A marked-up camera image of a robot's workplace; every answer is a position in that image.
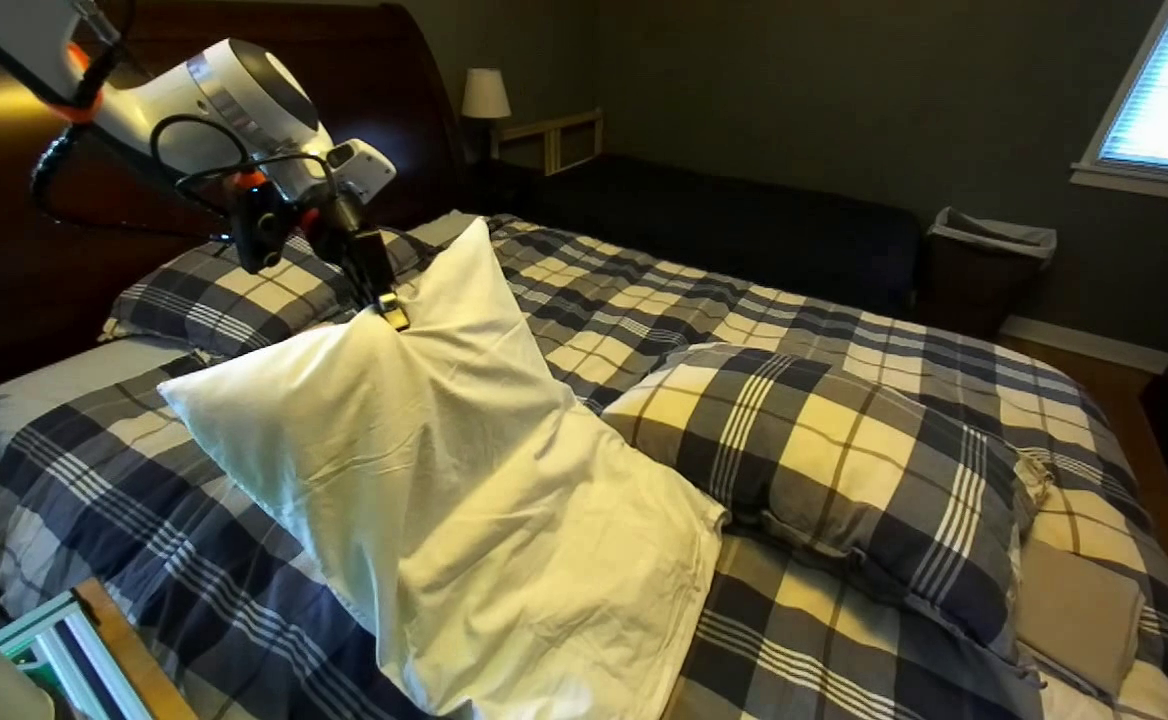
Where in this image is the white pillow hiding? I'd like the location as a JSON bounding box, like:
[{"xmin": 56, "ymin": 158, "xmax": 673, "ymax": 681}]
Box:
[{"xmin": 158, "ymin": 217, "xmax": 731, "ymax": 720}]

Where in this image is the small plaid pillow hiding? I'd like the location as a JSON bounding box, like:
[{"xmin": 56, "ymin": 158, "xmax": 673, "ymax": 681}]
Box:
[{"xmin": 98, "ymin": 227, "xmax": 437, "ymax": 363}]

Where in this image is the grey bed sheet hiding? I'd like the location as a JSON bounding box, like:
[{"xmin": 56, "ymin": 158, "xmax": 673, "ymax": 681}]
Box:
[{"xmin": 0, "ymin": 335, "xmax": 192, "ymax": 467}]

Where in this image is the lined trash bin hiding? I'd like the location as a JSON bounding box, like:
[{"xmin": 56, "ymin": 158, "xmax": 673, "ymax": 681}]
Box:
[{"xmin": 918, "ymin": 206, "xmax": 1059, "ymax": 338}]

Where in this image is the large plaid pillow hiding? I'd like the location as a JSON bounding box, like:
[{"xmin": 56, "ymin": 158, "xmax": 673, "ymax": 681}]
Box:
[{"xmin": 601, "ymin": 342, "xmax": 1056, "ymax": 663}]

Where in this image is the dark wooden headboard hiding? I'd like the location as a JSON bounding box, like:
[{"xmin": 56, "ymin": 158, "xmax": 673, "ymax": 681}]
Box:
[{"xmin": 0, "ymin": 0, "xmax": 469, "ymax": 513}]

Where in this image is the wooden framed board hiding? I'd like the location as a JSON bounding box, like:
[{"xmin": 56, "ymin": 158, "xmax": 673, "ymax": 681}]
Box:
[{"xmin": 0, "ymin": 577, "xmax": 198, "ymax": 720}]

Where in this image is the table lamp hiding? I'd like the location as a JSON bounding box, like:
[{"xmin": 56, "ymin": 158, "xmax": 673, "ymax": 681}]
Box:
[{"xmin": 460, "ymin": 67, "xmax": 513, "ymax": 163}]

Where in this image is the tan pillow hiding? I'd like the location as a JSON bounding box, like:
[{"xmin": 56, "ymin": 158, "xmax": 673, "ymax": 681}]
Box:
[{"xmin": 1012, "ymin": 538, "xmax": 1147, "ymax": 698}]

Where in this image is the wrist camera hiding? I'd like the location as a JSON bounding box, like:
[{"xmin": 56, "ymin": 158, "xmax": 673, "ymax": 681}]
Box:
[{"xmin": 232, "ymin": 180, "xmax": 297, "ymax": 275}]

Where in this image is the white wooden frame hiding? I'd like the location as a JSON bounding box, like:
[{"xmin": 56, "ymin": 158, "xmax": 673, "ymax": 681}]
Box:
[{"xmin": 491, "ymin": 107, "xmax": 606, "ymax": 177}]

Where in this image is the plaid comforter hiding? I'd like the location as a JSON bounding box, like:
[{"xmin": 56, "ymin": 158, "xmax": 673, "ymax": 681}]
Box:
[{"xmin": 0, "ymin": 210, "xmax": 1168, "ymax": 720}]

